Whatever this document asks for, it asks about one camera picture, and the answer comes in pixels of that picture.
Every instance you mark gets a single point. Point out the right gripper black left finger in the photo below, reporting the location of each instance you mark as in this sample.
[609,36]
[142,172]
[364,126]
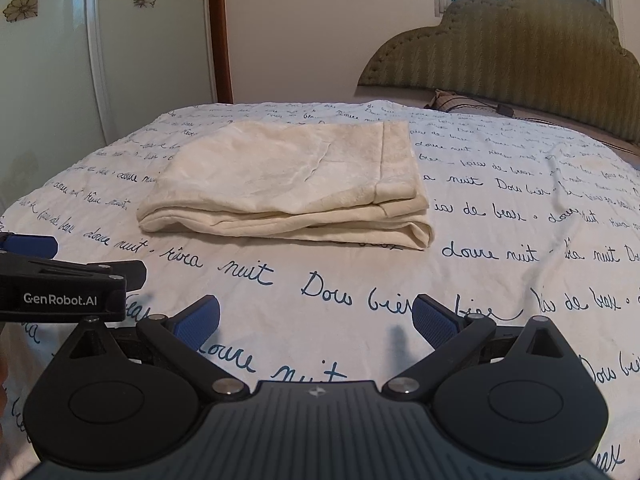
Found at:
[128,396]

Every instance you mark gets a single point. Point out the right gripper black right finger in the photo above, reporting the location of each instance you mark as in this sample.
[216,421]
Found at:
[509,395]

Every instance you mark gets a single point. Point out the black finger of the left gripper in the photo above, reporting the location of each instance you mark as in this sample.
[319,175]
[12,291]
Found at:
[39,246]
[133,271]

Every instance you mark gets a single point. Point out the cream pants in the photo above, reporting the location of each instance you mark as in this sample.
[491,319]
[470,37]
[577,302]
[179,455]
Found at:
[344,183]

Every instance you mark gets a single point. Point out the white bedspread with blue script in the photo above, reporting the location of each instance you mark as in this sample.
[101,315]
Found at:
[528,219]

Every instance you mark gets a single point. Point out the wardrobe with flower decals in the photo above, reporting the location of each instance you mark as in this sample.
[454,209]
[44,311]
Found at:
[77,75]

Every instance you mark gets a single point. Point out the small black device on bed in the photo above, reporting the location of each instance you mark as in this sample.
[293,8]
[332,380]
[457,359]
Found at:
[505,110]

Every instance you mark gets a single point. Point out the striped pillow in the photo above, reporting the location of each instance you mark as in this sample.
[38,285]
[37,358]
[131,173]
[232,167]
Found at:
[456,103]

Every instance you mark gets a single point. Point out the green upholstered headboard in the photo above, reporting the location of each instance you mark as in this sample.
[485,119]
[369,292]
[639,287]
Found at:
[562,57]

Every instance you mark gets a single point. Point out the brown wooden door frame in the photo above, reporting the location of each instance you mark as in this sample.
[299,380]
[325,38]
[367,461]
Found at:
[218,32]

